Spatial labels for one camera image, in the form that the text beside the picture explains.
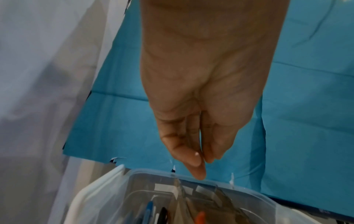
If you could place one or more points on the person's left hand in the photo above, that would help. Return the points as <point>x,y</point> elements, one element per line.
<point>207,65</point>

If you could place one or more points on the pile of blue white pens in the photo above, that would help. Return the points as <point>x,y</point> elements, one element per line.
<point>149,211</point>

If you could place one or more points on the clear plastic storage box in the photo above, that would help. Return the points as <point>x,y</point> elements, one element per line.
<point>96,196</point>

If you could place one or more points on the blue backdrop cloth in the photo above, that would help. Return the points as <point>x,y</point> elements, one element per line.
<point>304,109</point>

